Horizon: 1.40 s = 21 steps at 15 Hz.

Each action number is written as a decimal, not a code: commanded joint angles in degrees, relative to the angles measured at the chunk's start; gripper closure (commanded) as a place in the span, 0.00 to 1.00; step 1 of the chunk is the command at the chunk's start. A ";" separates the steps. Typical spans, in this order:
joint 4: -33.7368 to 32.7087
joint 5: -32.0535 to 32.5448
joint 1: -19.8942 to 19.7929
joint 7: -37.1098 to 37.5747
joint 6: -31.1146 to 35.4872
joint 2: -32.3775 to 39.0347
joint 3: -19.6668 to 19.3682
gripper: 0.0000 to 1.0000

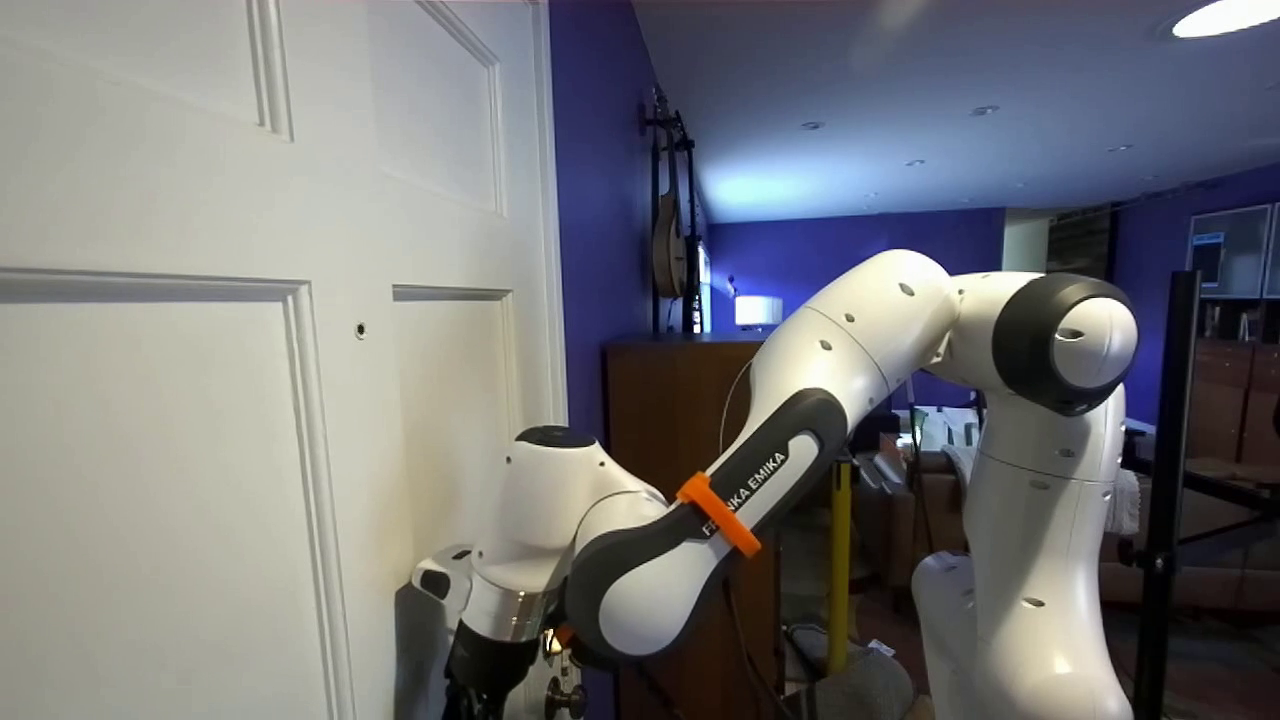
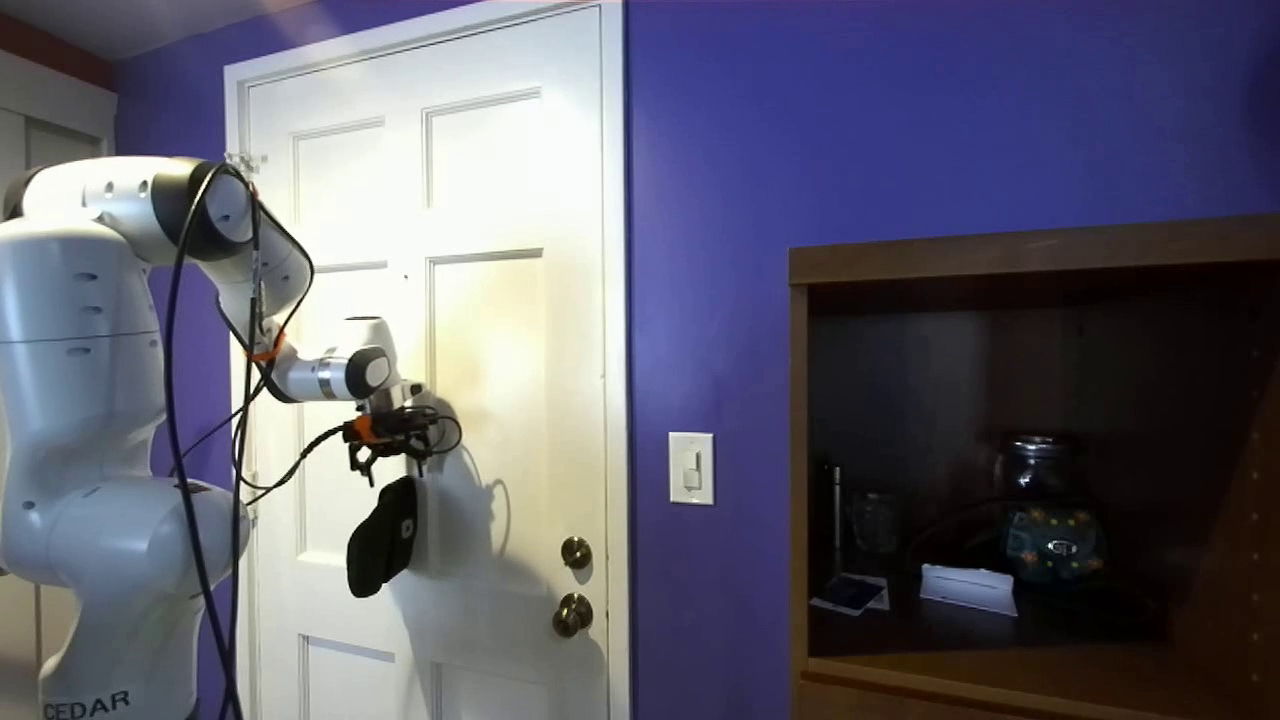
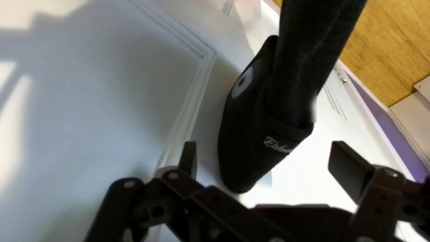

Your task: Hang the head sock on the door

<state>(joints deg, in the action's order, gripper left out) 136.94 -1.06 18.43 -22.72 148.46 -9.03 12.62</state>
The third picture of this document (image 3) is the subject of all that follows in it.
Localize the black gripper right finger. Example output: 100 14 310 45
327 139 430 242

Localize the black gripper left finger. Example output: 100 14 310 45
83 139 271 242

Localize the black head sock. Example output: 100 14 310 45
218 0 369 195

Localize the white panelled door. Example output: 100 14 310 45
0 0 421 242

